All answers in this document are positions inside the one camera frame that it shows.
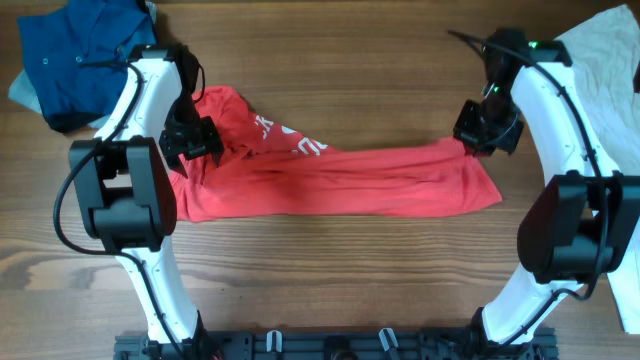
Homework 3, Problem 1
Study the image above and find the red t-shirt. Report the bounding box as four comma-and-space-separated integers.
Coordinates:
170, 86, 502, 222

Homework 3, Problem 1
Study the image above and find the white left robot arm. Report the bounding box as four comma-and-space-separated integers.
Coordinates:
53, 44, 224, 359

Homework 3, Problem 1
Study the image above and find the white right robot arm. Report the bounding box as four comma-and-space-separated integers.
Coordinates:
453, 29, 639, 352

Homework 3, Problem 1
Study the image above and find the black folded garment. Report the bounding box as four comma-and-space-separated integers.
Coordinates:
44, 112, 102, 134

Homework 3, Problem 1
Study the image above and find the white t-shirt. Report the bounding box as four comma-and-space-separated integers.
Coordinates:
554, 4, 640, 335

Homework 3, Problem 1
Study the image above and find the blue folded shirt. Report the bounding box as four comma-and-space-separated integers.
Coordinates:
17, 0, 156, 127

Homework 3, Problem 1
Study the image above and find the grey folded garment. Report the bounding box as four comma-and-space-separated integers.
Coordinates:
7, 69, 114, 131

